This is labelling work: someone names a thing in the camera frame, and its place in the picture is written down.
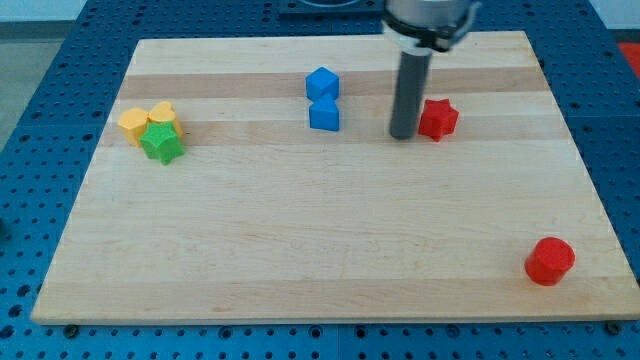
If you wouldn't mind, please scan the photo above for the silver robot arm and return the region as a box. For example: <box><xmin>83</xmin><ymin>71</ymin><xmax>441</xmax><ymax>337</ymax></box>
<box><xmin>383</xmin><ymin>0</ymin><xmax>481</xmax><ymax>56</ymax></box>

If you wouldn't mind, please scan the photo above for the wooden board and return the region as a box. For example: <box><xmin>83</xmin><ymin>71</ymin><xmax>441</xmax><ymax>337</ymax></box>
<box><xmin>32</xmin><ymin>31</ymin><xmax>639</xmax><ymax>325</ymax></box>

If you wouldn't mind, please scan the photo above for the blue triangular block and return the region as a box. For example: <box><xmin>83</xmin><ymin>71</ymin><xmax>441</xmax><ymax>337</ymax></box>
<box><xmin>309</xmin><ymin>94</ymin><xmax>340</xmax><ymax>132</ymax></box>

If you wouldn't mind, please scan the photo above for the blue cube block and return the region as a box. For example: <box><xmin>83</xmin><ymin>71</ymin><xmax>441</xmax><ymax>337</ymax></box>
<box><xmin>305</xmin><ymin>67</ymin><xmax>340</xmax><ymax>101</ymax></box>

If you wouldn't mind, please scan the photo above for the red star block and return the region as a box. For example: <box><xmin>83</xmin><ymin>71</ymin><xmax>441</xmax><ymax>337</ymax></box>
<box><xmin>418</xmin><ymin>99</ymin><xmax>459</xmax><ymax>142</ymax></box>

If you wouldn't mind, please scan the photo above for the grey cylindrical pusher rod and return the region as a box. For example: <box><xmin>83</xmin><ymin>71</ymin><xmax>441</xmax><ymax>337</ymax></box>
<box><xmin>389</xmin><ymin>53</ymin><xmax>431</xmax><ymax>140</ymax></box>

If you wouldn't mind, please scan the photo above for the green star block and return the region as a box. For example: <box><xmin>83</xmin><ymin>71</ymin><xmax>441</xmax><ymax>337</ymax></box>
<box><xmin>140</xmin><ymin>122</ymin><xmax>185</xmax><ymax>165</ymax></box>

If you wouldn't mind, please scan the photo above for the yellow heart block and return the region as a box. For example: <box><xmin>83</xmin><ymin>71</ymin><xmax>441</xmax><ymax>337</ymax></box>
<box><xmin>148</xmin><ymin>101</ymin><xmax>184</xmax><ymax>138</ymax></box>

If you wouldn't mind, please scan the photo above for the yellow hexagon block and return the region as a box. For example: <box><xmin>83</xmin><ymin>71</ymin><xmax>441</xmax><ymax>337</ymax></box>
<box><xmin>117</xmin><ymin>107</ymin><xmax>149</xmax><ymax>147</ymax></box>

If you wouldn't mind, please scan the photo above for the red cylinder block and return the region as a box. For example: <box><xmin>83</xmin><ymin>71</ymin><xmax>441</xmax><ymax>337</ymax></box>
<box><xmin>524</xmin><ymin>237</ymin><xmax>576</xmax><ymax>286</ymax></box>

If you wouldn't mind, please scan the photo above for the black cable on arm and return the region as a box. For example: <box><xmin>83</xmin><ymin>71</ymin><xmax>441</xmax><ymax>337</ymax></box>
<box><xmin>439</xmin><ymin>0</ymin><xmax>482</xmax><ymax>53</ymax></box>

